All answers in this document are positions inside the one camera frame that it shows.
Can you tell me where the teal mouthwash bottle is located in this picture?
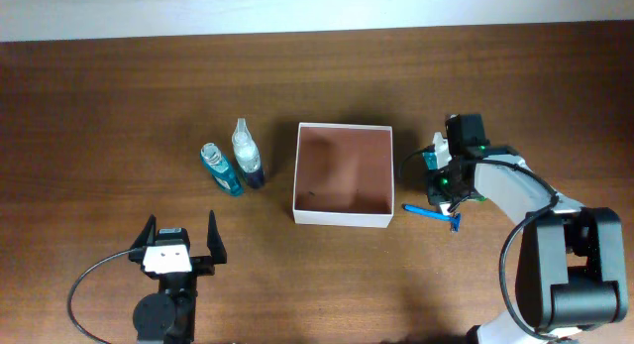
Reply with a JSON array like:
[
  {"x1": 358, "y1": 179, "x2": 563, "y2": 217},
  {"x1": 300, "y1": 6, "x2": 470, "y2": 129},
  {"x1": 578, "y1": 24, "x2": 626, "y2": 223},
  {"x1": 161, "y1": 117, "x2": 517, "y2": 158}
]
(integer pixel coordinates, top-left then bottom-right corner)
[{"x1": 200, "y1": 143, "x2": 244, "y2": 196}]

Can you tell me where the blue disposable razor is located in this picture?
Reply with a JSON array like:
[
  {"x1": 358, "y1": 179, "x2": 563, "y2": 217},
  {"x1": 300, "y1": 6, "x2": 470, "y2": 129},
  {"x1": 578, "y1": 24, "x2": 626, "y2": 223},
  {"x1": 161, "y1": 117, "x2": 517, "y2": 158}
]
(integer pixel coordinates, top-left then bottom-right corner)
[{"x1": 402, "y1": 204, "x2": 462, "y2": 233}]

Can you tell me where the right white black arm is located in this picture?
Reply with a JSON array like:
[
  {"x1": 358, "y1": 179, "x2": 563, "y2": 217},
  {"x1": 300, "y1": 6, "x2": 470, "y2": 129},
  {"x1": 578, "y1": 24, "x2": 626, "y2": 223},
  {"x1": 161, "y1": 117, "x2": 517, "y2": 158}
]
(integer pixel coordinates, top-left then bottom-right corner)
[{"x1": 423, "y1": 114, "x2": 629, "y2": 344}]

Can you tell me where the white cardboard box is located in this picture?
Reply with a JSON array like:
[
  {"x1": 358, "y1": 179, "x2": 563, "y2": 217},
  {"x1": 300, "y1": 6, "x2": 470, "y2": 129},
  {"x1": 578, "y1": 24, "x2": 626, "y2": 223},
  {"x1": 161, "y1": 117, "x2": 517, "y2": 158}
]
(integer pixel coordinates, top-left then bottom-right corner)
[{"x1": 292, "y1": 122, "x2": 395, "y2": 228}]

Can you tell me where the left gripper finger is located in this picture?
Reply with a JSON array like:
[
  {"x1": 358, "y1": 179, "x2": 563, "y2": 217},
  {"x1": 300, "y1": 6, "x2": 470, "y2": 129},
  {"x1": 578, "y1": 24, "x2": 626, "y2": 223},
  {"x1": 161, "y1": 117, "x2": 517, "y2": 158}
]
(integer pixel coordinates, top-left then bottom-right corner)
[
  {"x1": 206, "y1": 210, "x2": 228, "y2": 264},
  {"x1": 130, "y1": 214, "x2": 157, "y2": 250}
]

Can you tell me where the left black cable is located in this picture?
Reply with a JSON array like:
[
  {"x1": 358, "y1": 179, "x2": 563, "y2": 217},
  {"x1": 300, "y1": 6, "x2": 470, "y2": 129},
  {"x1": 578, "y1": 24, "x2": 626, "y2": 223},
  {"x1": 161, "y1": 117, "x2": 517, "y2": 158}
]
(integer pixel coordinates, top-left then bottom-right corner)
[{"x1": 66, "y1": 248, "x2": 145, "y2": 344}]

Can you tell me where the clear foam soap bottle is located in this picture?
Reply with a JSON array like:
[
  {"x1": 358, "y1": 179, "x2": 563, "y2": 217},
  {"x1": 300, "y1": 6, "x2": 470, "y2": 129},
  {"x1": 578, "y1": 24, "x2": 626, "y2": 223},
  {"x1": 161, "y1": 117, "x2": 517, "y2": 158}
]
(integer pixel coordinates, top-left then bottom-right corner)
[{"x1": 232, "y1": 118, "x2": 265, "y2": 189}]

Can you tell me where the teal toothpaste tube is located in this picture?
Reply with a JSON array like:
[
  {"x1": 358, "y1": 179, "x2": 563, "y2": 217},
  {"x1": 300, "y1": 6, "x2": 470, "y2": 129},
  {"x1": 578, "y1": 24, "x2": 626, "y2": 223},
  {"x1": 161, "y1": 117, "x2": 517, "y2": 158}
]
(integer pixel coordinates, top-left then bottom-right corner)
[{"x1": 422, "y1": 151, "x2": 438, "y2": 172}]

